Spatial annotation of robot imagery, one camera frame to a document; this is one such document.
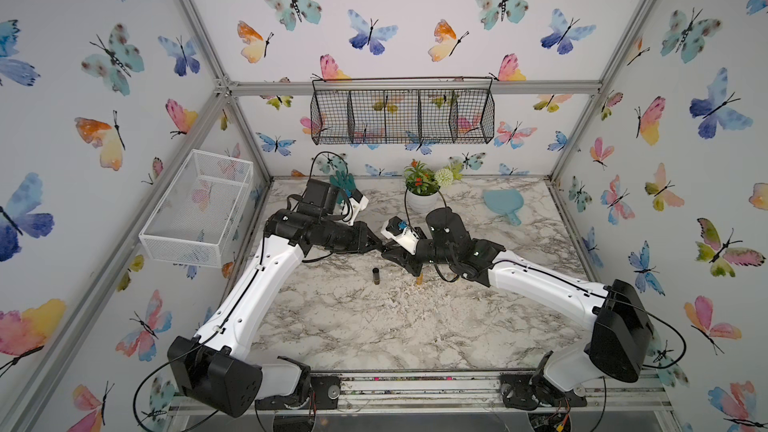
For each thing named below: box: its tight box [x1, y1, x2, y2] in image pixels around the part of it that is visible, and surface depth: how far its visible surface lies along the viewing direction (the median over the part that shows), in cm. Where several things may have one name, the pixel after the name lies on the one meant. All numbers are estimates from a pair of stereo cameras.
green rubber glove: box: [330, 170, 357, 204], surface depth 121 cm
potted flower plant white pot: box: [403, 159, 463, 214], surface depth 102 cm
